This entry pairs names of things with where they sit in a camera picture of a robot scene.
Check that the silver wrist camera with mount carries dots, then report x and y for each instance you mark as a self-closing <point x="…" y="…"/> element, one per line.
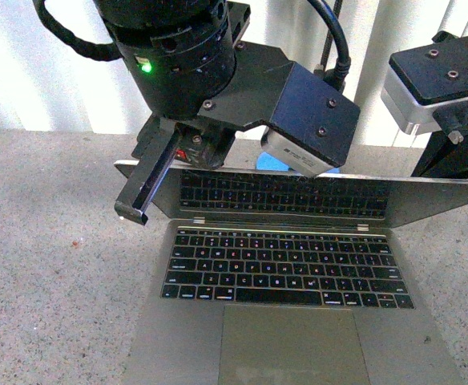
<point x="309" y="124"/>

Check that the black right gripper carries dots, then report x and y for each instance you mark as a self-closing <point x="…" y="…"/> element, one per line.
<point x="446" y="153"/>

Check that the white curtain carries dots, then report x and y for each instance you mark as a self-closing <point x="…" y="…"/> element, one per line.
<point x="46" y="86"/>

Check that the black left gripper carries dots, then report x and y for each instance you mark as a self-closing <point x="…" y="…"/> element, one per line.
<point x="180" y="54"/>

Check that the grey laptop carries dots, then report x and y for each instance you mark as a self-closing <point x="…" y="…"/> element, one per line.
<point x="275" y="278"/>

